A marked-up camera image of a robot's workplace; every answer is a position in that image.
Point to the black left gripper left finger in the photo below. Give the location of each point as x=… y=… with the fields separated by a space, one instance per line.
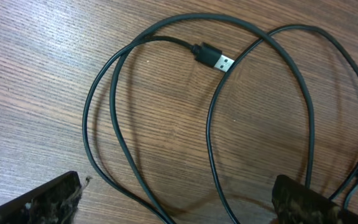
x=53 y=202

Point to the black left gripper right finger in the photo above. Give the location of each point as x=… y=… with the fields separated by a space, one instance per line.
x=295 y=204

